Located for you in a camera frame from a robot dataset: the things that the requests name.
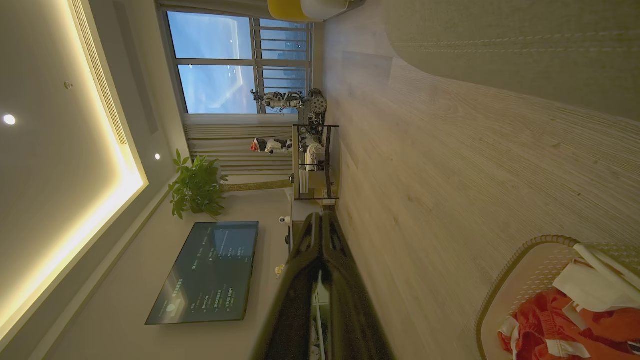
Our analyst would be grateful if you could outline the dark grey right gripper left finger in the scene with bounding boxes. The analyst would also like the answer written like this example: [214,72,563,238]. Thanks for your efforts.
[251,212,323,360]

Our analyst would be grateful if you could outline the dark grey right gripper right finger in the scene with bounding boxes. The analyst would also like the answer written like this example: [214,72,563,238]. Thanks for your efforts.
[320,211,396,360]

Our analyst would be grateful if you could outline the red garment with white trim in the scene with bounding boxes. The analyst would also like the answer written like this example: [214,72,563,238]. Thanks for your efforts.
[497,289,640,360]

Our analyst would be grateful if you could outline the yellow and cream sofa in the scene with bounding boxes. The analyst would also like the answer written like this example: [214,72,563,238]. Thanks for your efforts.
[267,0,315,23]

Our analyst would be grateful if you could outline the beige shelf cabinet dark legs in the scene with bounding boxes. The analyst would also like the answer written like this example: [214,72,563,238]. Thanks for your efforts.
[291,124,341,202]

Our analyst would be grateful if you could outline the green leafy potted plant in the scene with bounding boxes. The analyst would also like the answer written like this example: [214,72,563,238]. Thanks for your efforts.
[168,149,295,221]

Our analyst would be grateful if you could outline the white and red toy robot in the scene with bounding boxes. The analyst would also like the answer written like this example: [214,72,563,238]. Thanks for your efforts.
[251,137,294,155]

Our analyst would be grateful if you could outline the beige curtain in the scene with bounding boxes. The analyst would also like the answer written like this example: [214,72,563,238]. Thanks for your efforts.
[157,0,273,15]
[182,114,301,177]

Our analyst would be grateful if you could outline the cream perforated laundry basket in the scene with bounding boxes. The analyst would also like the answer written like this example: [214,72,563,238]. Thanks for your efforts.
[475,235,640,360]

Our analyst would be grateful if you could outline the wheeled robot by window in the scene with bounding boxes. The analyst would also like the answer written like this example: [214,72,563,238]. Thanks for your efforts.
[250,88,328,126]

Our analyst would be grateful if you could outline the large window with railing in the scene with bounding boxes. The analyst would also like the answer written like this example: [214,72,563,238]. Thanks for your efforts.
[165,10,314,116]

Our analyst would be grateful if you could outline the wall-mounted flat screen television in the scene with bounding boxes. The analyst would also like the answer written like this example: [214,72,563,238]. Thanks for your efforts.
[145,221,260,326]

